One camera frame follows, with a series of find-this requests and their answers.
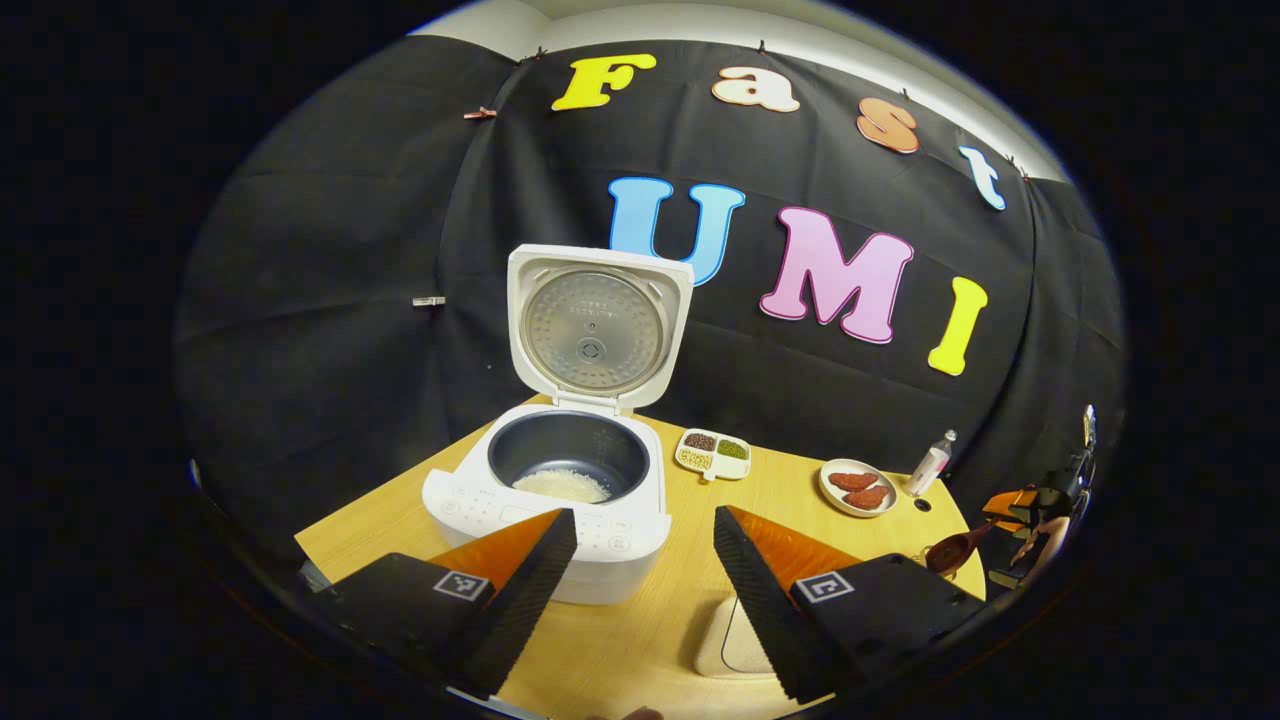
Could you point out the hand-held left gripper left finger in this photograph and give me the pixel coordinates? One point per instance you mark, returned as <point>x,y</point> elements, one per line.
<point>520,600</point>

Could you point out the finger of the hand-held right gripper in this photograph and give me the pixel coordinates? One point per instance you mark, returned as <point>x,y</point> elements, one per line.
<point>1012,577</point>
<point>1035,502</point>

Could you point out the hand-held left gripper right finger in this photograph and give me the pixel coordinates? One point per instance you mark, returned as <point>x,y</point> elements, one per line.
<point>765,610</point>

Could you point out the white tray of rice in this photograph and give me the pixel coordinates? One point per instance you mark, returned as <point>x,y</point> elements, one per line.
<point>725,650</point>

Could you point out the brown wooden spoon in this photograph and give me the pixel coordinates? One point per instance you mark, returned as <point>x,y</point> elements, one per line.
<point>948,553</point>

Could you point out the small white rice heap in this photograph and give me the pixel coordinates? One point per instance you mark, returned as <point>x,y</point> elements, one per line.
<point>560,486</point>

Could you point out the white rice cooker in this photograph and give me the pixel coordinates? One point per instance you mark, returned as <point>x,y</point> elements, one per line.
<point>590,330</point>

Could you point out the clear bottle with pink label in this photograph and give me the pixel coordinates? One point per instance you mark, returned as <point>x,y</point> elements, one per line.
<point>930,465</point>

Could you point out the white round plate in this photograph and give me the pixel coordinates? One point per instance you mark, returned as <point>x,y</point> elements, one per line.
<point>830,495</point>

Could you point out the red sausage piece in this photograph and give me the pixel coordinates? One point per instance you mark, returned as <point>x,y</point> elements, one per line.
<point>867,497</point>
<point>853,481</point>

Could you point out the white divided grain dish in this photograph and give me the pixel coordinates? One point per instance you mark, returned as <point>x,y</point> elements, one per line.
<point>712,452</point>

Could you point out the red clothespin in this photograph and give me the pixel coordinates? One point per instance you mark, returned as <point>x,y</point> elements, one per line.
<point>479,113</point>

